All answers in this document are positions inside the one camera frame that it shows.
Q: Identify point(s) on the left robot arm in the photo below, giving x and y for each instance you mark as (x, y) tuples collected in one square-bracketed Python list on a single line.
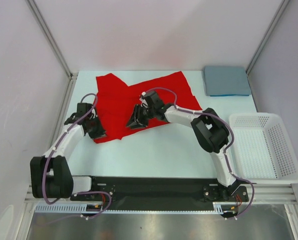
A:
[(50, 173)]

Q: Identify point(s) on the aluminium frame post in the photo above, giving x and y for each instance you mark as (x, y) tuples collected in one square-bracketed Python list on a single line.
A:
[(38, 16), (268, 33)]

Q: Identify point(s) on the white plastic basket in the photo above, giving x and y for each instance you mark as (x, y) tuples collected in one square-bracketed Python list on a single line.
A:
[(262, 150)]

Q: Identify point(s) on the left aluminium frame post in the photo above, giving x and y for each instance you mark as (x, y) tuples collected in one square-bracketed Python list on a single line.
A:
[(38, 16)]

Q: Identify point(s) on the right aluminium frame post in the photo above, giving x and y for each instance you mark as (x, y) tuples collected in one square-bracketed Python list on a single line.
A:
[(268, 33)]

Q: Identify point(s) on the folded bright blue t shirt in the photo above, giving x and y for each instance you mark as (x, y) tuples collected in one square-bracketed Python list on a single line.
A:
[(228, 95)]

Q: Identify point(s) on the front aluminium rail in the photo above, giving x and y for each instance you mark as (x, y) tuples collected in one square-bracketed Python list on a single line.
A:
[(264, 194)]

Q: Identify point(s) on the folded grey-blue t shirt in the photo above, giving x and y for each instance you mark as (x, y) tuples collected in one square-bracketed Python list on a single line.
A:
[(225, 80)]

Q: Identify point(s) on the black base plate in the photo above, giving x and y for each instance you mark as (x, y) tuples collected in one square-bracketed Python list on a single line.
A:
[(161, 194)]

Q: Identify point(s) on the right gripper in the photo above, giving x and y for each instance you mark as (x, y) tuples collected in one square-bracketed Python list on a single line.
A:
[(137, 116)]

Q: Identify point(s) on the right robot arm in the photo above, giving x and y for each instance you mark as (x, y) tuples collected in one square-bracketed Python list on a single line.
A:
[(211, 132)]

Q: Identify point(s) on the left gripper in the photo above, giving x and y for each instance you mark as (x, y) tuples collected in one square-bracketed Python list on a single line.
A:
[(101, 132)]

